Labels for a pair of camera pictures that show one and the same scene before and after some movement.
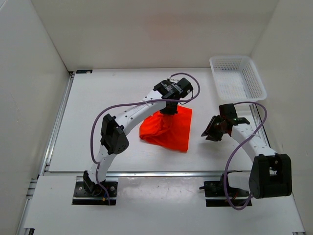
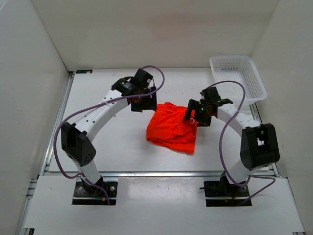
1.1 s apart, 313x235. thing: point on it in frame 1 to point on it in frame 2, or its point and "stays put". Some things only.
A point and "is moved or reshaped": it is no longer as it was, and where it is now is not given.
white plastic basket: x=237 y=79 stays put
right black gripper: x=212 y=136 to x=193 y=105
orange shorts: x=170 y=131 is moved or reshaped
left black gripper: x=171 y=111 to x=150 y=104
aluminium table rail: x=177 y=174 stays put
